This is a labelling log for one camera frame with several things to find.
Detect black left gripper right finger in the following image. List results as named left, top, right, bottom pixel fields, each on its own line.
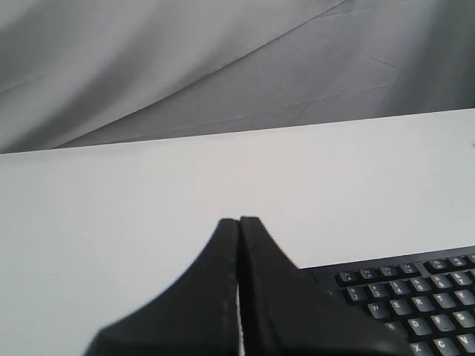
left=238, top=217, right=412, bottom=355

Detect grey backdrop cloth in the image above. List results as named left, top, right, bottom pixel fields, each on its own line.
left=1, top=1, right=474, bottom=153

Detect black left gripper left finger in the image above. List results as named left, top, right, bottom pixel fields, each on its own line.
left=88, top=219, right=240, bottom=355

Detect black acer keyboard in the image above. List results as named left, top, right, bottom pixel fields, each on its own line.
left=305, top=246, right=474, bottom=355

